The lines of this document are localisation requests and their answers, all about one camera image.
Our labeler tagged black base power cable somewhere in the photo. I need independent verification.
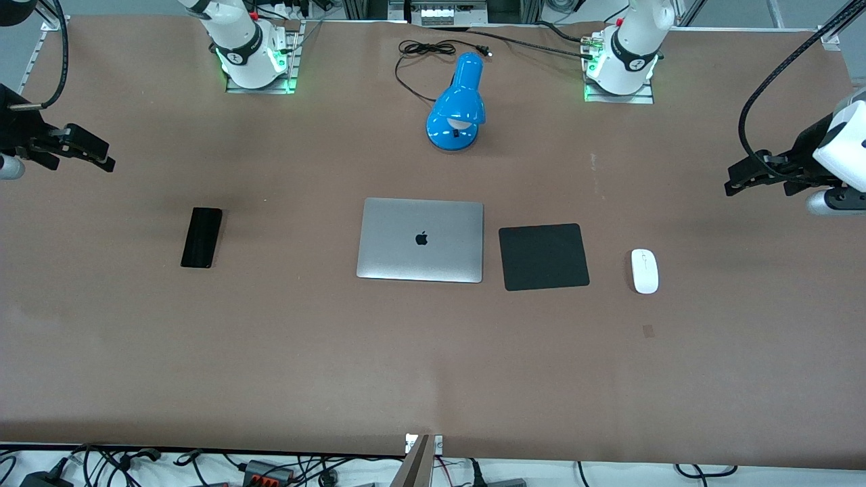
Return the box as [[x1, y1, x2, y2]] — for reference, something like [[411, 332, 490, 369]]
[[423, 26, 600, 62]]

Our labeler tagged white power strip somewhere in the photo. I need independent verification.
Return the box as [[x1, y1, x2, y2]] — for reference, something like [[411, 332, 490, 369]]
[[405, 0, 489, 28]]

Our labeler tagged black power adapter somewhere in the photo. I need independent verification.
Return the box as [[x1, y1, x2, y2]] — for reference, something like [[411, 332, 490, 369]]
[[19, 469, 74, 487]]

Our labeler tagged black mouse pad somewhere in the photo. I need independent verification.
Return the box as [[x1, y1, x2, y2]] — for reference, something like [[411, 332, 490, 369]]
[[498, 223, 591, 292]]

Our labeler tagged black smartphone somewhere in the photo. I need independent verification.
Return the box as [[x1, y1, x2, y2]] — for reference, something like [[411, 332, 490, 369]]
[[180, 207, 223, 269]]

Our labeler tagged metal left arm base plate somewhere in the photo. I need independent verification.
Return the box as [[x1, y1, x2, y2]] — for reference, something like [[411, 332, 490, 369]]
[[583, 32, 656, 105]]

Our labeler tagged silver laptop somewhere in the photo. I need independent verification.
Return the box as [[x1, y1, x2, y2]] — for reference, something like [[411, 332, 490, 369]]
[[356, 197, 485, 284]]

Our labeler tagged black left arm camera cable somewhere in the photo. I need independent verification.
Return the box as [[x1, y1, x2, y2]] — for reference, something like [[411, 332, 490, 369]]
[[738, 0, 866, 183]]

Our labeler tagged white computer mouse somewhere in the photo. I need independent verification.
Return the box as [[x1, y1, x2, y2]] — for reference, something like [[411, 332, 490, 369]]
[[631, 248, 660, 295]]

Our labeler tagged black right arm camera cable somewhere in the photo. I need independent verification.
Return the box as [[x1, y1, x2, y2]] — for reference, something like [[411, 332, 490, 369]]
[[9, 0, 70, 111]]

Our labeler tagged black orange connector box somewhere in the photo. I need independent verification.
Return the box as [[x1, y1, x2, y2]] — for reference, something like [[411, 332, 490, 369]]
[[243, 459, 296, 486]]

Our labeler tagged aluminium camera post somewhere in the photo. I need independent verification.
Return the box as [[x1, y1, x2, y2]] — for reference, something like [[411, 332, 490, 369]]
[[390, 434, 434, 487]]

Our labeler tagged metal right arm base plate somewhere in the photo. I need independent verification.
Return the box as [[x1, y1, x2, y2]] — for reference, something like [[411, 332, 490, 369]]
[[225, 20, 304, 95]]

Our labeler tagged white post bracket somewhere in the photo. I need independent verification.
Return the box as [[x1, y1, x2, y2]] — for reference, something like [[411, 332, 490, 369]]
[[405, 434, 445, 456]]

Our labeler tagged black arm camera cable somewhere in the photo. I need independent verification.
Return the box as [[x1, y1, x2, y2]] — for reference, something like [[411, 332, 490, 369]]
[[738, 0, 866, 183], [9, 0, 70, 111]]

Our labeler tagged black lamp cord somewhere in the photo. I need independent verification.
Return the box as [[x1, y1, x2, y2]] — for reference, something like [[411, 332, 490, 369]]
[[394, 39, 493, 104]]

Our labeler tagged blue desk lamp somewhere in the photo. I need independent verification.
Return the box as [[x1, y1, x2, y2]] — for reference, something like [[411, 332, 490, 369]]
[[425, 51, 487, 152]]

